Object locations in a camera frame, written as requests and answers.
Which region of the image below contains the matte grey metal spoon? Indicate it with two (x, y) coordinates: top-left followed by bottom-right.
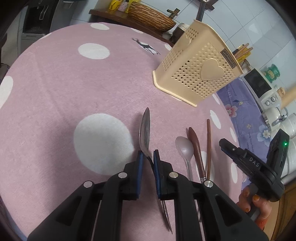
(175, 136), (202, 223)

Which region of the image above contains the woven basket sink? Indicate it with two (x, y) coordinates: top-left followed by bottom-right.
(127, 2), (176, 32)

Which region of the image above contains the purple floral cloth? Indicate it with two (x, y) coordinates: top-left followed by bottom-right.
(216, 83), (278, 163)

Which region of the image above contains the person's right hand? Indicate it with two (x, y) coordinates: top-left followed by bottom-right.
(236, 186), (273, 220)

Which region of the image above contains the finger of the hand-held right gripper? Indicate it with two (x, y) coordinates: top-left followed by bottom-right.
(219, 138), (245, 167)

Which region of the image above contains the white microwave oven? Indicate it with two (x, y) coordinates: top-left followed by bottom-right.
(241, 68), (281, 113)

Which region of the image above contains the pile of wooden chopsticks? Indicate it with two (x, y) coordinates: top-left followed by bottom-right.
(232, 42), (253, 64)

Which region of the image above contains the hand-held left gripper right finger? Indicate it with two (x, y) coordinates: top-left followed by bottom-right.
(153, 149), (270, 241)

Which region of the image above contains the white kettle with chrome handle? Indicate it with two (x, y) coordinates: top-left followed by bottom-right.
(262, 107), (288, 130)

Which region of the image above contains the person's right forearm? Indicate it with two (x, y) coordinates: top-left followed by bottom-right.
(255, 215), (272, 231)

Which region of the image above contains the pink polka dot tablecloth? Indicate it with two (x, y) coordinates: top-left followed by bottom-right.
(0, 22), (245, 241)

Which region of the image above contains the wooden framed mirror shelf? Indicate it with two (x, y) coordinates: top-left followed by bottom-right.
(190, 0), (216, 21)

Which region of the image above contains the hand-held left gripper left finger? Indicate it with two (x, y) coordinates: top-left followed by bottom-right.
(27, 150), (145, 241)

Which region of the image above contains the reddish brown single chopstick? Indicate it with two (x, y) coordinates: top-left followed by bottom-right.
(205, 119), (212, 181)

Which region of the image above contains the shiny metal spoon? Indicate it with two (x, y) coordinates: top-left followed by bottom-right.
(139, 107), (174, 234)

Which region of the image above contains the brown pot with white lid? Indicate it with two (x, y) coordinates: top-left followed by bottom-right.
(171, 22), (192, 45)

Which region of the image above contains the grey water dispenser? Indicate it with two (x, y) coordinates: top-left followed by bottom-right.
(21, 0), (72, 42)

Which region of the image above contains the beige plastic utensil holder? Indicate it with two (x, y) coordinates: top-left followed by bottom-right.
(152, 20), (244, 107)

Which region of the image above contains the dark wooden counter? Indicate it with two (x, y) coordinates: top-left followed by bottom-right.
(89, 9), (175, 47)

